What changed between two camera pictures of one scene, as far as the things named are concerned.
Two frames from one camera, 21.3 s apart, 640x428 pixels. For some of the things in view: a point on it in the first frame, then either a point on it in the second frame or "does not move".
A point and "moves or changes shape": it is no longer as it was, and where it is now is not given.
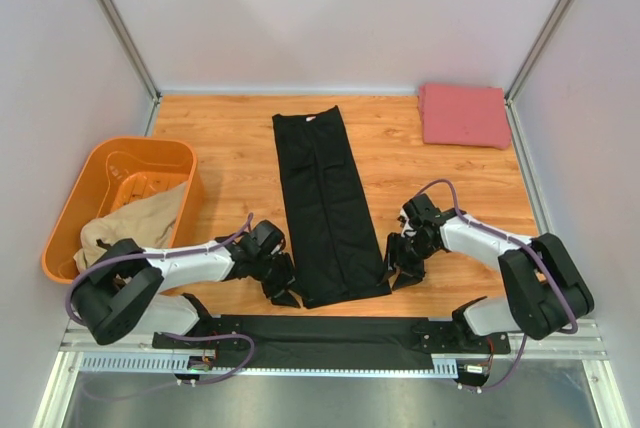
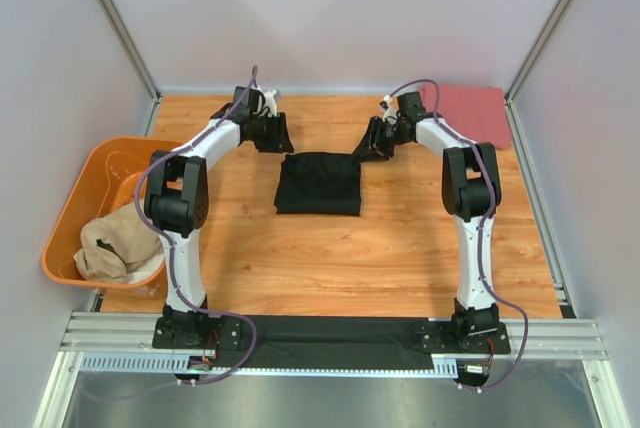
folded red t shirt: [462, 115] does not move
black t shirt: [334, 240] moves or changes shape
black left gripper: [287, 276] -> [279, 140]
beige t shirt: [149, 218] does not move
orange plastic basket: [117, 170] does not move
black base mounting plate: [330, 342] does not move
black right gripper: [394, 261] -> [371, 147]
